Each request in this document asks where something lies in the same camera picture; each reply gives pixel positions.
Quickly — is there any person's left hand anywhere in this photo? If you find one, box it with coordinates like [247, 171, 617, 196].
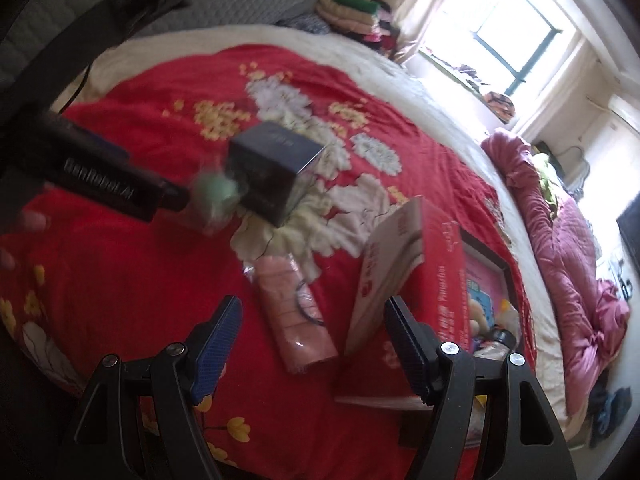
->
[0, 209, 52, 272]

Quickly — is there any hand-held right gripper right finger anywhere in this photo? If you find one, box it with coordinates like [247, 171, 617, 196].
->
[384, 295, 573, 480]

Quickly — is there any dark blue patterned pillow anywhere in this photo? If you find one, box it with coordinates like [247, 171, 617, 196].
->
[277, 12, 331, 36]

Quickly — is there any red tissue pack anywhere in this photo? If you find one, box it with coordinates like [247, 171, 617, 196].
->
[335, 197, 473, 411]

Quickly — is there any green cloth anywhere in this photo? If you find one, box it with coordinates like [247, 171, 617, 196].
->
[535, 152, 561, 201]

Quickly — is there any beige curtain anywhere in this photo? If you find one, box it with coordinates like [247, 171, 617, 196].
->
[395, 0, 466, 63]
[515, 35, 586, 136]

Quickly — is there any pile of dark clothes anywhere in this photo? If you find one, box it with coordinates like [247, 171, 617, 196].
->
[587, 387, 633, 448]

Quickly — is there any mint green soft item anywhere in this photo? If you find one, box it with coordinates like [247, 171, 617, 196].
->
[192, 170, 246, 233]

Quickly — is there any dark shallow box pink bottom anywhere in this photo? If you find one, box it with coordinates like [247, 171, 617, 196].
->
[457, 230, 526, 361]

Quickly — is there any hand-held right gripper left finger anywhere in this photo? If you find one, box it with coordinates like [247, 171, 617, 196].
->
[57, 295, 244, 480]

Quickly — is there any pink quilt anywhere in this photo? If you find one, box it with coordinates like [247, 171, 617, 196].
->
[481, 129, 631, 416]

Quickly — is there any pink towel pack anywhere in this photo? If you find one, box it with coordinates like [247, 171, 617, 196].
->
[252, 255, 337, 376]

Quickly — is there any black wall television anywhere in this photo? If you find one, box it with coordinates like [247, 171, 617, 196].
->
[616, 205, 640, 261]

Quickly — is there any window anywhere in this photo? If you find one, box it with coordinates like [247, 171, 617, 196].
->
[420, 0, 563, 96]

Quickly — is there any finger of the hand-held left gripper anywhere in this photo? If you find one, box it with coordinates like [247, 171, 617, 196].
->
[62, 119, 131, 162]

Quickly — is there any dark cube box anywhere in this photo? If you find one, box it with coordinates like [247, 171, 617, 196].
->
[220, 121, 328, 228]

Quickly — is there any stack of folded clothes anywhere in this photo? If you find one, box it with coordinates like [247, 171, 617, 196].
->
[315, 0, 401, 51]

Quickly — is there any floral cushion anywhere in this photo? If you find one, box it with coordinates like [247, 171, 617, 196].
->
[481, 91, 516, 122]

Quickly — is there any red floral blanket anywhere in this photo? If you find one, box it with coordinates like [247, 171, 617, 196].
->
[0, 44, 531, 480]

